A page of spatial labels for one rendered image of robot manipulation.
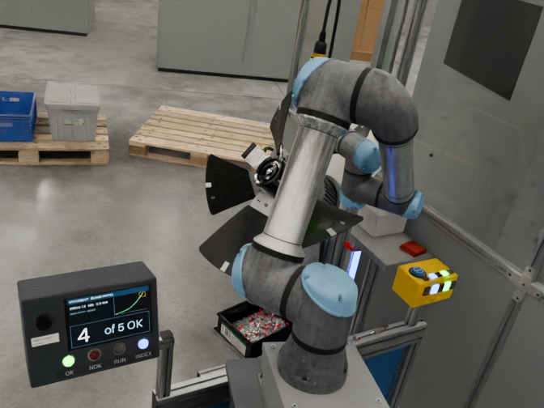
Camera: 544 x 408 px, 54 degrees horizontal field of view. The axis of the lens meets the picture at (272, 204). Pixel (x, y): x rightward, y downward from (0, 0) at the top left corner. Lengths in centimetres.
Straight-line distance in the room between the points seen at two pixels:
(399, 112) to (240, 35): 622
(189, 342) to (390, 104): 202
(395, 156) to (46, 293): 76
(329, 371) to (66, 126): 372
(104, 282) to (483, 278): 143
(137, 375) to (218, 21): 528
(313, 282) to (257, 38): 635
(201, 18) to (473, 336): 570
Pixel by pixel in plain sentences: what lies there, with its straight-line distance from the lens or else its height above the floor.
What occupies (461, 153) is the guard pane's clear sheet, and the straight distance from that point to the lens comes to 213.
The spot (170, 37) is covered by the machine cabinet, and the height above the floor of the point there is 45.
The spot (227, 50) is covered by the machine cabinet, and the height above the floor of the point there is 36.
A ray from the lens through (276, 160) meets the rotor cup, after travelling 175.
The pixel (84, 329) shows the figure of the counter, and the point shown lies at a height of 118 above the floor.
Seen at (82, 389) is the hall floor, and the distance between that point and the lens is 264.
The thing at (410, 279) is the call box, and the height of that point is 106.
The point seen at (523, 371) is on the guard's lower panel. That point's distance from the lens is 212.
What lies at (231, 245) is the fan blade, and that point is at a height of 100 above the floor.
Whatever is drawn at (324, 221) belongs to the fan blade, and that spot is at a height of 119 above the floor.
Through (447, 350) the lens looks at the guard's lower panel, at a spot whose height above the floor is 51.
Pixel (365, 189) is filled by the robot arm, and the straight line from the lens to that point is 140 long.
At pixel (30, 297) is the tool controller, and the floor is 125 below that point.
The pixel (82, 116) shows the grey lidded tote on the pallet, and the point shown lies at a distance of 451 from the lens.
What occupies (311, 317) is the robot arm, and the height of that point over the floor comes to 128.
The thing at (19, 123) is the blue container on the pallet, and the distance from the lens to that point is 455.
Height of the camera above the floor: 194
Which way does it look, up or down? 28 degrees down
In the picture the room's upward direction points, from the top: 9 degrees clockwise
